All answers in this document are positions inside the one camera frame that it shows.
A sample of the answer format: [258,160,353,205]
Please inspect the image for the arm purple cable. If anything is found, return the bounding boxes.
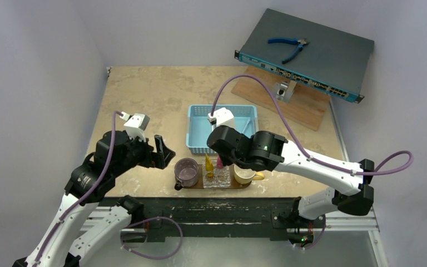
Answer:
[210,74,415,251]
[33,110,183,267]

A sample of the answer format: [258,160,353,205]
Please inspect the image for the yellow mug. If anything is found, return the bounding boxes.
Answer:
[234,165,265,185]

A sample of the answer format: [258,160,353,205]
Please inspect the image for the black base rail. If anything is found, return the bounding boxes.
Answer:
[100,197,327,245]

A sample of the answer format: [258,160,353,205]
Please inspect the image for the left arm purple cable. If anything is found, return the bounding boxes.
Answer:
[33,110,183,267]

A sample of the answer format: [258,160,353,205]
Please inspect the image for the light wooden board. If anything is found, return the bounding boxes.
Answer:
[231,66,331,131]

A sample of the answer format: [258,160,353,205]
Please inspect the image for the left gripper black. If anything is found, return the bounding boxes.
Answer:
[113,130,175,176]

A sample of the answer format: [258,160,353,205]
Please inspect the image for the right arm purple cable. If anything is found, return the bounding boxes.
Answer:
[210,74,415,251]

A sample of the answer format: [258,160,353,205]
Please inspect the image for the yellow toothbrush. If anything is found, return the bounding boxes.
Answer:
[204,154,215,179]

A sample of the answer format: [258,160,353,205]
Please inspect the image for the blue handled pliers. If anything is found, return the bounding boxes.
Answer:
[267,37,310,65]

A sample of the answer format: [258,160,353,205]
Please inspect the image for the purple translucent cup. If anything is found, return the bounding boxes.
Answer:
[174,158,199,191]

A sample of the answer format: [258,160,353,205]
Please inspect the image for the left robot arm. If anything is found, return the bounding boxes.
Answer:
[13,131,176,266]

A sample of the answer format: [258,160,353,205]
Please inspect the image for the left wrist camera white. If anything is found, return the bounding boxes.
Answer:
[119,112,150,142]

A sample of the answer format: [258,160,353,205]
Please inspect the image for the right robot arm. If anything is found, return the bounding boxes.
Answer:
[207,126,374,226]

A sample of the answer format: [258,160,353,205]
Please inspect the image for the metal bracket stand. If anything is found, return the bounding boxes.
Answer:
[272,81,296,103]

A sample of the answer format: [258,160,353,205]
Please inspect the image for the clear plastic box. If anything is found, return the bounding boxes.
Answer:
[201,160,231,189]

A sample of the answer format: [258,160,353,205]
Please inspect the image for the grey network switch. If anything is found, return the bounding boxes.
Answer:
[234,8,375,103]

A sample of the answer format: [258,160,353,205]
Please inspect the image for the light blue plastic basket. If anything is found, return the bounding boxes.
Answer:
[186,104,259,155]

